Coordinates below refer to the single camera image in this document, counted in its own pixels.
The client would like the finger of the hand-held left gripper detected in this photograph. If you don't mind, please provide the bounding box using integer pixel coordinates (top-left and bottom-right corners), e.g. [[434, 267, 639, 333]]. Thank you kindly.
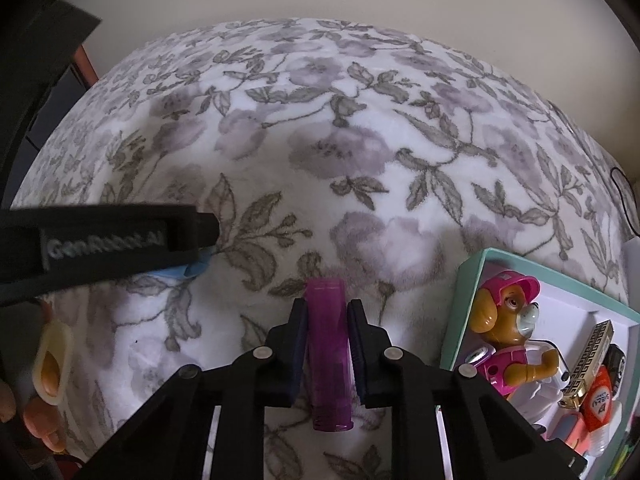
[[169, 205, 221, 261]]

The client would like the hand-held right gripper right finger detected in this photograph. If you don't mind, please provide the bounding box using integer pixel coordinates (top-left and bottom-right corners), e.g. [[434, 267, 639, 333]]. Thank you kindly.
[[347, 299, 588, 480]]

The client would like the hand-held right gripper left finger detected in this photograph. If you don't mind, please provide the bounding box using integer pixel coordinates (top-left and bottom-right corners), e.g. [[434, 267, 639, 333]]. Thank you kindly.
[[82, 297, 308, 480]]

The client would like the purple plastic tube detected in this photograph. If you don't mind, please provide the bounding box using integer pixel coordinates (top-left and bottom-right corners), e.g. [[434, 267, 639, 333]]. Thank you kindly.
[[305, 277, 355, 432]]

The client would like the orange grey cloth toy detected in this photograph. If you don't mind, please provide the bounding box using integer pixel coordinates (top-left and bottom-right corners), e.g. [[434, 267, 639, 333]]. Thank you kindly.
[[150, 252, 211, 281]]

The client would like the white smartwatch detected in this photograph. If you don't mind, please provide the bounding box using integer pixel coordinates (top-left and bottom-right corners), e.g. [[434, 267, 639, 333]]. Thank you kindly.
[[510, 340, 571, 426]]

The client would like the teal cardboard box tray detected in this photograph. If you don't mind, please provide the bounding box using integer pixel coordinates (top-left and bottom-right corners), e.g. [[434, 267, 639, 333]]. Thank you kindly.
[[439, 247, 640, 480]]

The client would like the orange and blue toy block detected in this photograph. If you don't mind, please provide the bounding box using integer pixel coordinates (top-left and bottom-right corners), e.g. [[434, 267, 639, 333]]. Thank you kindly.
[[545, 410, 586, 448]]

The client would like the black gold patterned lighter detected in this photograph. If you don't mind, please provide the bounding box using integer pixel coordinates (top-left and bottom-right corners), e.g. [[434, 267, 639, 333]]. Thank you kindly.
[[562, 319, 615, 408]]

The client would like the small black box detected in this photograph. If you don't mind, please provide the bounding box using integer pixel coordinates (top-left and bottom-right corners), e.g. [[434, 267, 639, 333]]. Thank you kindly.
[[602, 344, 628, 386]]

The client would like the person's left hand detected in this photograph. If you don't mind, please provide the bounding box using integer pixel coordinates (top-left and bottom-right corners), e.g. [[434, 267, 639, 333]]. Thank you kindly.
[[0, 305, 76, 453]]

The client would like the orange red board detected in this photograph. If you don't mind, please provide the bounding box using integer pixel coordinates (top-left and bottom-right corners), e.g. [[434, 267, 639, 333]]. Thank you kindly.
[[72, 45, 98, 86]]

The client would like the floral printed blanket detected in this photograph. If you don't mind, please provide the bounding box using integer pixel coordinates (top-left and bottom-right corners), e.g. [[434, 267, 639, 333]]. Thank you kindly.
[[10, 17, 636, 480]]

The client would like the dark cabinet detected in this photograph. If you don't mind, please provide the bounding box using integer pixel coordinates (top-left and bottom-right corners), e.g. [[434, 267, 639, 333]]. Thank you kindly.
[[0, 0, 103, 206]]

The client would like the black cable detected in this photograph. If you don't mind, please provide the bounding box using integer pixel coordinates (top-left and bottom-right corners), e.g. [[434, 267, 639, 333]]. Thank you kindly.
[[609, 167, 640, 238]]

